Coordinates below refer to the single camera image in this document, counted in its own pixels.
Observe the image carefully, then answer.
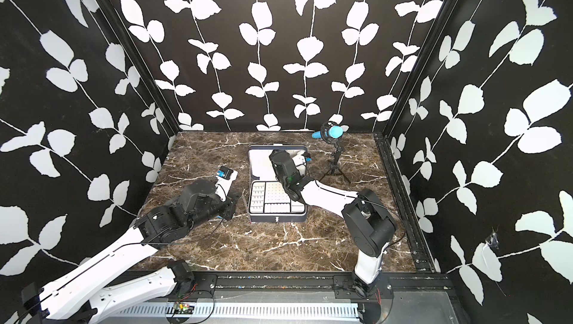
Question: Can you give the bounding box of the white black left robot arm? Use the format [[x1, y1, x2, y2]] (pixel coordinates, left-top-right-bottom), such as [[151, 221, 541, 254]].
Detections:
[[17, 178, 237, 323]]

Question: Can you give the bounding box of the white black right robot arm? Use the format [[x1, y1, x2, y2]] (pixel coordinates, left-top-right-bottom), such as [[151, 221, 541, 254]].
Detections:
[[269, 149, 398, 297]]

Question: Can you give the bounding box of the small green circuit board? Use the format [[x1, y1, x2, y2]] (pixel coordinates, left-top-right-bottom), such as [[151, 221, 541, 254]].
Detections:
[[172, 303, 195, 316]]

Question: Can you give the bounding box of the blue microphone on stand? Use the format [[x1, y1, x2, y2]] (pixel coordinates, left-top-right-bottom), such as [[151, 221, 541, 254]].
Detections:
[[312, 125, 344, 141]]

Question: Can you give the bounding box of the black front mounting rail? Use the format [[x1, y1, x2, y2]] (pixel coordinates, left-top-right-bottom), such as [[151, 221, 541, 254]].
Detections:
[[191, 271, 456, 300]]

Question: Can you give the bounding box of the white slotted cable duct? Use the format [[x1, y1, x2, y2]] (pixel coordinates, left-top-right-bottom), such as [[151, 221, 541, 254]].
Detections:
[[113, 303, 360, 320]]

